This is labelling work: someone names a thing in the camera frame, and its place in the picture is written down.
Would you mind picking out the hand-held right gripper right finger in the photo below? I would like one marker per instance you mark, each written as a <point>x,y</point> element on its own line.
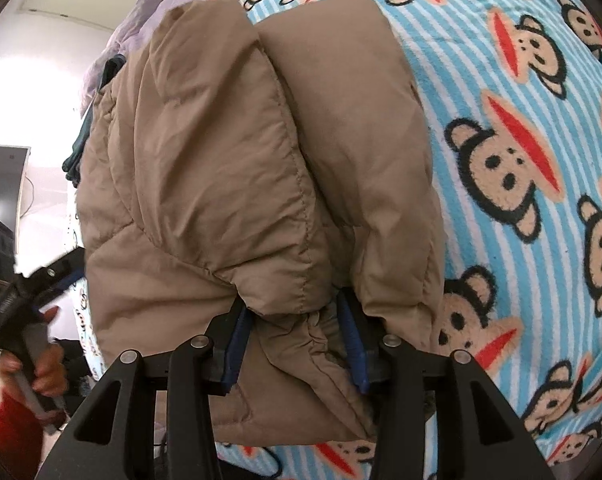
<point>353,345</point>

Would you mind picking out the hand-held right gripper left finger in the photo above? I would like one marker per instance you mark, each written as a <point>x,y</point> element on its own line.
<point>236,345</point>

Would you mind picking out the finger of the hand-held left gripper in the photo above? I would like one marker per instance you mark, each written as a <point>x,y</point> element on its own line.
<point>63,275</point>

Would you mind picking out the brown puffer jacket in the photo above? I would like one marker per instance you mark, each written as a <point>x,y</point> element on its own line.
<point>206,160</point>

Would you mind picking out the person's red sleeved left forearm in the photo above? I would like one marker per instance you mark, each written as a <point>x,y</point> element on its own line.
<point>11,440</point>

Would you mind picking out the person's left hand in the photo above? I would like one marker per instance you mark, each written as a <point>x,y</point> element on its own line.
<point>53,375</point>

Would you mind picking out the white printed bed sheet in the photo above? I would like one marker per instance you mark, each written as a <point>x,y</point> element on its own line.
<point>83,310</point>

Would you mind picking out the grey monitor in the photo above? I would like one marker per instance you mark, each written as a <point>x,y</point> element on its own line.
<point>1,185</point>

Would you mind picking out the dark teal cloth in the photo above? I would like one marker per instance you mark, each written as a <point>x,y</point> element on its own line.
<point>76,155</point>

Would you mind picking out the purple fleece bed sheet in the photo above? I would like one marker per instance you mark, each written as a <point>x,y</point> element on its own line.
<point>146,15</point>

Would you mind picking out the blue striped monkey print blanket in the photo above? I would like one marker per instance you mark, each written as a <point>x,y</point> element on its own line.
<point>456,85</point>

